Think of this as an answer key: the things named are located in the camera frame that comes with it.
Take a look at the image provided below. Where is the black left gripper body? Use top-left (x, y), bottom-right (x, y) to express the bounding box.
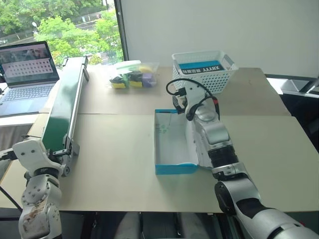
top-left (48, 150), bottom-right (65, 165)

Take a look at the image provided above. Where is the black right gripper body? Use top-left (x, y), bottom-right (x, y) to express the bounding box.
top-left (171, 86), bottom-right (188, 103)

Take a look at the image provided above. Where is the blue printed box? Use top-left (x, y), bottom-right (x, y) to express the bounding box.
top-left (177, 59), bottom-right (226, 76)

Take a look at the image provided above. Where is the blue cardboard box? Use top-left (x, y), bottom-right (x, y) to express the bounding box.
top-left (154, 109), bottom-right (213, 176)

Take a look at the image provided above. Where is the green conveyor belt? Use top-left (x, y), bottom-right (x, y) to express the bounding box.
top-left (40, 55), bottom-right (90, 178)

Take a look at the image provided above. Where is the white perforated plastic basket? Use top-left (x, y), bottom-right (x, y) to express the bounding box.
top-left (171, 50), bottom-right (239, 96)

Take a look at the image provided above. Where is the clear bin of sponges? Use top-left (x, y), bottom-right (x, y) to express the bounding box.
top-left (105, 60), bottom-right (160, 91)

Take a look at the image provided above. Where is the black slanted rod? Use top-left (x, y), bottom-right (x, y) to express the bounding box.
top-left (0, 185), bottom-right (22, 210)

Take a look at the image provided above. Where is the grey open laptop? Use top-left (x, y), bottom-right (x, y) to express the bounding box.
top-left (0, 40), bottom-right (61, 118)

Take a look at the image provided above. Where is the black chair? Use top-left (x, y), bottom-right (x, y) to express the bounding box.
top-left (279, 91), bottom-right (319, 152)

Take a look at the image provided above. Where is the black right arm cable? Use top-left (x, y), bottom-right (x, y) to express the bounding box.
top-left (166, 78), bottom-right (221, 122)

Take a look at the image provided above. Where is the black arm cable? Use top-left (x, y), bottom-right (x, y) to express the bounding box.
top-left (166, 78), bottom-right (221, 122)
top-left (0, 148), bottom-right (17, 163)

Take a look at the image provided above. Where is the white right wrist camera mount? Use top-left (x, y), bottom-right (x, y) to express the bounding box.
top-left (182, 83), bottom-right (208, 108)

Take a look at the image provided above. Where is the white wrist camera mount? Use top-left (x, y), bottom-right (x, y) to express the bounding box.
top-left (182, 83), bottom-right (208, 108)
top-left (12, 139), bottom-right (63, 173)

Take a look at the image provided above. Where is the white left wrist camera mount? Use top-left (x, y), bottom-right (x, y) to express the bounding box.
top-left (12, 139), bottom-right (63, 173)

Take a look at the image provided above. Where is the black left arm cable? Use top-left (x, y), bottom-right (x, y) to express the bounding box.
top-left (0, 148), bottom-right (17, 163)

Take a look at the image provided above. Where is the black window frame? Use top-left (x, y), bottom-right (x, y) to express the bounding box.
top-left (114, 0), bottom-right (130, 62)

